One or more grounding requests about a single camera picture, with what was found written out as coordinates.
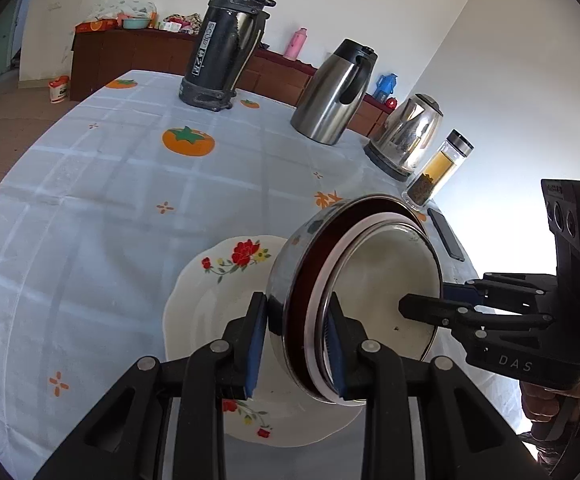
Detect stainless steel bowl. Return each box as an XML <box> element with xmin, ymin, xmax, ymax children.
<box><xmin>266</xmin><ymin>194</ymin><xmax>443</xmax><ymax>406</ymax></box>

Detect floral cloth bundle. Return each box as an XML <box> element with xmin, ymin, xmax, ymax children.
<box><xmin>162</xmin><ymin>12</ymin><xmax>203</xmax><ymax>35</ymax></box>

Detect stainless steel electric kettle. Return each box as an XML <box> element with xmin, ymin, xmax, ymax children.
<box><xmin>364</xmin><ymin>93</ymin><xmax>444</xmax><ymax>182</ymax></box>

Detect covered food bowl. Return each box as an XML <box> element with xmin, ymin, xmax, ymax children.
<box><xmin>87</xmin><ymin>0</ymin><xmax>158</xmax><ymax>23</ymax></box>

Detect dark wooden cabinet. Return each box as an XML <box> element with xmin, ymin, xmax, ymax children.
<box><xmin>71</xmin><ymin>27</ymin><xmax>395</xmax><ymax>138</ymax></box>

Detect white plastic bucket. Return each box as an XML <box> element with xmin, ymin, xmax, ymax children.
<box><xmin>48</xmin><ymin>76</ymin><xmax>71</xmax><ymax>104</ymax></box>

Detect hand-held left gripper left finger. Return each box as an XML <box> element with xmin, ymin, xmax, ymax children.
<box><xmin>34</xmin><ymin>291</ymin><xmax>269</xmax><ymax>480</ymax></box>

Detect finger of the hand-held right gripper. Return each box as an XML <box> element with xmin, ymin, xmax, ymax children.
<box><xmin>398</xmin><ymin>292</ymin><xmax>555</xmax><ymax>349</ymax></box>
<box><xmin>442</xmin><ymin>272</ymin><xmax>560</xmax><ymax>313</ymax></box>

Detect white plate with red flowers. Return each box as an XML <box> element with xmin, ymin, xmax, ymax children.
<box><xmin>162</xmin><ymin>235</ymin><xmax>368</xmax><ymax>449</ymax></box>

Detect person's right hand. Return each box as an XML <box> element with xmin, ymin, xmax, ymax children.
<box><xmin>520</xmin><ymin>381</ymin><xmax>573</xmax><ymax>423</ymax></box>

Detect black vacuum flask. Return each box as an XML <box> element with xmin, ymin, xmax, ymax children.
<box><xmin>179</xmin><ymin>0</ymin><xmax>277</xmax><ymax>112</ymax></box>

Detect stainless steel thermal carafe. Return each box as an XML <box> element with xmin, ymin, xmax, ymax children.
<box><xmin>290</xmin><ymin>38</ymin><xmax>378</xmax><ymax>146</ymax></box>

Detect glass tea bottle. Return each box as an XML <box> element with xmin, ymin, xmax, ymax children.
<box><xmin>401</xmin><ymin>129</ymin><xmax>474</xmax><ymax>208</ymax></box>

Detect orange cardboard box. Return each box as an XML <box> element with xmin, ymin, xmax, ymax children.
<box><xmin>75</xmin><ymin>18</ymin><xmax>119</xmax><ymax>33</ymax></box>

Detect pink thermos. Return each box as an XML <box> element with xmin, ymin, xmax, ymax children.
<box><xmin>283</xmin><ymin>27</ymin><xmax>307</xmax><ymax>61</ymax></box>

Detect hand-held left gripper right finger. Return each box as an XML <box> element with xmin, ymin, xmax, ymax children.
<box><xmin>322</xmin><ymin>294</ymin><xmax>553</xmax><ymax>480</ymax></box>

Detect black smartphone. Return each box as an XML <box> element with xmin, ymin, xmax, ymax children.
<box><xmin>427</xmin><ymin>207</ymin><xmax>465</xmax><ymax>262</ymax></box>

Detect blue thermos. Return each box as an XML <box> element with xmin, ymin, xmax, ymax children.
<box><xmin>374</xmin><ymin>73</ymin><xmax>399</xmax><ymax>103</ymax></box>

